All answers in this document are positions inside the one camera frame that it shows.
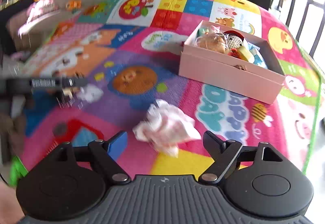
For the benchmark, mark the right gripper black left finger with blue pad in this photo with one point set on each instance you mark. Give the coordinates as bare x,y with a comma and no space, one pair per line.
104,156

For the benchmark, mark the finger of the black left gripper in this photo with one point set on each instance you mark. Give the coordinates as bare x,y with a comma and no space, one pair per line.
25,85

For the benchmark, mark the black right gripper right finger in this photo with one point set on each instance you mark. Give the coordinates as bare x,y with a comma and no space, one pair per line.
224,154

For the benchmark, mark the pink white checked cloth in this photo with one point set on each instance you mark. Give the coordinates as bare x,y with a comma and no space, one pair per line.
165,127

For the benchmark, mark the green plastic toy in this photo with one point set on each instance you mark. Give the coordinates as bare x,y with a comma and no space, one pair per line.
17,171

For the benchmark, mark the pink cardboard box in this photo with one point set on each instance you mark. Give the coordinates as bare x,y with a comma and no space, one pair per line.
231,73

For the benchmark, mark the blue white pouch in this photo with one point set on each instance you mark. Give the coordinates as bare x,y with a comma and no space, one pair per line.
259,60

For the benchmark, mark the yellow block toy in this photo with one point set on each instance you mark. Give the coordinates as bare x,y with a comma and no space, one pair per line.
245,54

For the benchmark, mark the orange fish plush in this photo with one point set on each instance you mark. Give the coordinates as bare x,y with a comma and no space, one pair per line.
73,5

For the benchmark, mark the colourful patchwork play mat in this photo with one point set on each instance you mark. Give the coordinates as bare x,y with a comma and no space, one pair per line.
129,50

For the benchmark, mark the brown bread plush toy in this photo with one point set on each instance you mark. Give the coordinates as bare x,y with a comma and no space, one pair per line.
212,42

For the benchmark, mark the crocheted grey doll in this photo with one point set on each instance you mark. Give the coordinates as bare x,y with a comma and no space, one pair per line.
234,39

